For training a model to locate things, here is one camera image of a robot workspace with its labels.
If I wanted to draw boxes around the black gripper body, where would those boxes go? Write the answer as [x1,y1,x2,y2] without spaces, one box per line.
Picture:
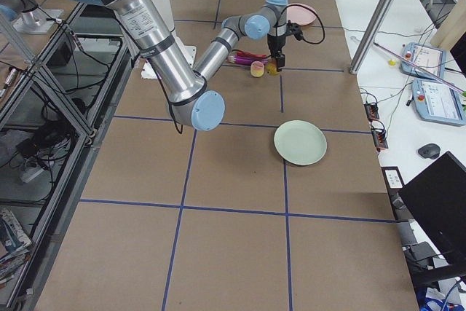
[267,34,286,57]

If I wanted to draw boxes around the pink green peach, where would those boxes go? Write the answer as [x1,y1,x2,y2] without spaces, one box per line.
[250,61,265,78]

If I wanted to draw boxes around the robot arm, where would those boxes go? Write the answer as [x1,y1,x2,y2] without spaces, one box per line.
[74,0,288,131]

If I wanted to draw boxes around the red chili pepper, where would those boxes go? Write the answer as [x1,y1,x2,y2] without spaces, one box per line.
[236,50,268,60]

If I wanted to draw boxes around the purple eggplant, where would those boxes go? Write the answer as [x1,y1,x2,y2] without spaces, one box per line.
[226,55,269,66]

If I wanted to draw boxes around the pink plate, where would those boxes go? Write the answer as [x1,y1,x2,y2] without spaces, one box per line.
[287,3,317,26]

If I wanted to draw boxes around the green plate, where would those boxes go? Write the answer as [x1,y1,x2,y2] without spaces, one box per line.
[274,120,327,166]

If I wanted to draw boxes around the orange black electronics box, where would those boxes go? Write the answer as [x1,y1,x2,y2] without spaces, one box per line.
[364,103,379,121]

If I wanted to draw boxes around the metal reacher grabber tool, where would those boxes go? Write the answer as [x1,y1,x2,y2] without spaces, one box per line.
[373,42,465,96]

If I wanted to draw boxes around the upper teach pendant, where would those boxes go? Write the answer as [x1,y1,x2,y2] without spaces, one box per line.
[400,42,446,79]

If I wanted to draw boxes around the teach pendant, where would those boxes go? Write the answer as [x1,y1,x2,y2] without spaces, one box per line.
[400,42,446,79]
[412,78,465,126]

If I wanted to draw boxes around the lower teach pendant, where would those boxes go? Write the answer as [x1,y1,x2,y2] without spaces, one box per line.
[412,78,465,126]

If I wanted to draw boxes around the black computer mouse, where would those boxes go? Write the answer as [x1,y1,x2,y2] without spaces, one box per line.
[417,143,441,160]

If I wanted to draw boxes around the black monitor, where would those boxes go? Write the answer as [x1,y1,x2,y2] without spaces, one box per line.
[398,151,465,264]

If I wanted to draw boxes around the stack of books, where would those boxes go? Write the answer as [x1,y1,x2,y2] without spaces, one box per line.
[1,207,32,288]

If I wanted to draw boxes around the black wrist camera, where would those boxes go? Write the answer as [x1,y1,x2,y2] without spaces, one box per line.
[286,21,304,41]

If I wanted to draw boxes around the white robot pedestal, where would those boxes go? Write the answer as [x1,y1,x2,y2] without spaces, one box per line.
[140,0,197,81]

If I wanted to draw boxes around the aluminium frame post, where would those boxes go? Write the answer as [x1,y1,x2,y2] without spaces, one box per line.
[349,0,394,75]

